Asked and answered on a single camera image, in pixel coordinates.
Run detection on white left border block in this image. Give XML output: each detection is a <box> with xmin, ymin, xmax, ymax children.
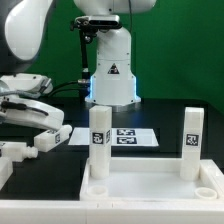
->
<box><xmin>0</xmin><ymin>157</ymin><xmax>13</xmax><ymax>190</ymax></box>

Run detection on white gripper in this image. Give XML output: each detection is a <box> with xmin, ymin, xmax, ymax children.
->
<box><xmin>0</xmin><ymin>97</ymin><xmax>64</xmax><ymax>130</ymax></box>

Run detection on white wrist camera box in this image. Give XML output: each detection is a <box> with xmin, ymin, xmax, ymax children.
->
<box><xmin>0</xmin><ymin>73</ymin><xmax>53</xmax><ymax>98</ymax></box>

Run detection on grey arm cable hose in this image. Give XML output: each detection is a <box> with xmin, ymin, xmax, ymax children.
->
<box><xmin>0</xmin><ymin>89</ymin><xmax>49</xmax><ymax>118</ymax></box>

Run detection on black cables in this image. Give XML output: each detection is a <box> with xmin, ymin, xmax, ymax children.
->
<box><xmin>48</xmin><ymin>80</ymin><xmax>87</xmax><ymax>99</ymax></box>

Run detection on white fiducial marker sheet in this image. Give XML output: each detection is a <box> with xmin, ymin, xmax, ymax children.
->
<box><xmin>69</xmin><ymin>127</ymin><xmax>159</xmax><ymax>147</ymax></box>

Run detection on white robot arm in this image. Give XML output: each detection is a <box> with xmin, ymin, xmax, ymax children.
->
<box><xmin>0</xmin><ymin>0</ymin><xmax>157</xmax><ymax>130</ymax></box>

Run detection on black camera on stand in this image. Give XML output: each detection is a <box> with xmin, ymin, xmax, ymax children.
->
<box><xmin>69</xmin><ymin>14</ymin><xmax>122</xmax><ymax>103</ymax></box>

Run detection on white desk tabletop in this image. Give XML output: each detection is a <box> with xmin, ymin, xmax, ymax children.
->
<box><xmin>80</xmin><ymin>157</ymin><xmax>224</xmax><ymax>201</ymax></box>

